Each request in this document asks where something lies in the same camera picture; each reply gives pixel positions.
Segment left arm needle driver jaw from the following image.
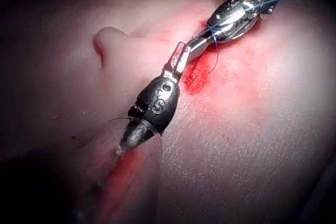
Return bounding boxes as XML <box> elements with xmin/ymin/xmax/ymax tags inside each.
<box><xmin>162</xmin><ymin>41</ymin><xmax>185</xmax><ymax>79</ymax></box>
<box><xmin>174</xmin><ymin>46</ymin><xmax>192</xmax><ymax>82</ymax></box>

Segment right arm needle driver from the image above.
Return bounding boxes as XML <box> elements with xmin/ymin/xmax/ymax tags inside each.
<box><xmin>206</xmin><ymin>0</ymin><xmax>277</xmax><ymax>43</ymax></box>

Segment right arm needle driver jaw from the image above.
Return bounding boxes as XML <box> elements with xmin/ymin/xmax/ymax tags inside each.
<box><xmin>188</xmin><ymin>30</ymin><xmax>213</xmax><ymax>48</ymax></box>
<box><xmin>187</xmin><ymin>39</ymin><xmax>219</xmax><ymax>61</ymax></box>

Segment left arm needle driver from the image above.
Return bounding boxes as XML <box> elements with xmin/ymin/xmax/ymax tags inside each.
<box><xmin>128</xmin><ymin>76</ymin><xmax>181</xmax><ymax>134</ymax></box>

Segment tissue pad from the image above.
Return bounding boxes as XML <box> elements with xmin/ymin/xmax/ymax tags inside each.
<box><xmin>0</xmin><ymin>0</ymin><xmax>336</xmax><ymax>224</ymax></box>

